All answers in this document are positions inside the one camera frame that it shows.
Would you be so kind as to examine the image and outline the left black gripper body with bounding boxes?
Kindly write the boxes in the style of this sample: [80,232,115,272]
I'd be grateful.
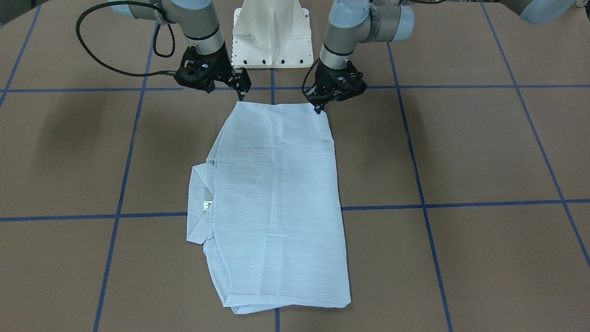
[307,59,367,103]

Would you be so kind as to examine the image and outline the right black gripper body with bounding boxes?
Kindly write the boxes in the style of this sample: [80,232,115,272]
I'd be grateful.
[174,44,237,93]

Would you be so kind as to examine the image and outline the light blue button shirt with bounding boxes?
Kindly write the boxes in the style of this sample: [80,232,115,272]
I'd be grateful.
[186,101,351,314]

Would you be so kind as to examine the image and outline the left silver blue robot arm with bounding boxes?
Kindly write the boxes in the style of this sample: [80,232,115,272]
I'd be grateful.
[301,0,415,114]

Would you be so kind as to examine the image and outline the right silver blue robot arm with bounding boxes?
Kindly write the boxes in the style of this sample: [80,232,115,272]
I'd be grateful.
[109,0,252,101]

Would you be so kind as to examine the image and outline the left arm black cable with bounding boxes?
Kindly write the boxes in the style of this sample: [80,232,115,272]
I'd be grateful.
[302,60,323,100]

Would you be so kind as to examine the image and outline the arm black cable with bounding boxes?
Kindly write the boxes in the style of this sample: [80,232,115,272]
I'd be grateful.
[76,2,185,77]
[302,60,323,100]

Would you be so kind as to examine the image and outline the white central pedestal column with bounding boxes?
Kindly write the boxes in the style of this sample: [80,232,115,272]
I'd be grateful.
[230,0,314,69]

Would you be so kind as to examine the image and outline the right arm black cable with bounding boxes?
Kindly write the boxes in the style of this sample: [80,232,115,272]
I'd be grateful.
[76,2,185,77]

